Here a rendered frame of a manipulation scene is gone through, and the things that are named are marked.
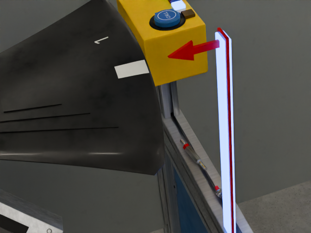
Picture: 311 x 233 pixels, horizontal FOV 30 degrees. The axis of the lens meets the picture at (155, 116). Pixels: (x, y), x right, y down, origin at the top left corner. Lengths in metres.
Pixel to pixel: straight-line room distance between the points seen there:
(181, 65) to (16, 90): 0.37
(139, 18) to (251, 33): 0.69
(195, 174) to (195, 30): 0.23
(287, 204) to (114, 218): 0.61
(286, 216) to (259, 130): 0.36
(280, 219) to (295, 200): 0.10
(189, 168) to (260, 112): 0.82
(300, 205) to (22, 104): 1.56
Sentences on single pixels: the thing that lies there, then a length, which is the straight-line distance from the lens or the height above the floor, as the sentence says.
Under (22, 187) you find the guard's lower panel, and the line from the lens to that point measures 1.64.
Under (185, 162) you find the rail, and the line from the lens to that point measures 0.95.
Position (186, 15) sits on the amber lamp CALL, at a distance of 0.89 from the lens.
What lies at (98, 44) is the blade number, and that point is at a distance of 0.62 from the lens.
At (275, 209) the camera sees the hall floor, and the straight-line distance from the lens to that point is 2.02.
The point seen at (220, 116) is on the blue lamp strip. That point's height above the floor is 1.08.
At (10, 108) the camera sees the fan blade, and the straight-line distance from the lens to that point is 0.57.
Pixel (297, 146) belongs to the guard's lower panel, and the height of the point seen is 0.23.
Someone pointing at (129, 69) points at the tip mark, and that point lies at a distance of 0.59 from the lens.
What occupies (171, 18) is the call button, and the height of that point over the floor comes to 1.08.
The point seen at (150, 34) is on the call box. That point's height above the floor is 1.07.
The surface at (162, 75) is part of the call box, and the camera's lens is 0.90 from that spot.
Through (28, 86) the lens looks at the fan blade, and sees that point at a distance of 0.59.
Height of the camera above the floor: 1.52
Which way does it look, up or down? 39 degrees down
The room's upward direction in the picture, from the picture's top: 8 degrees counter-clockwise
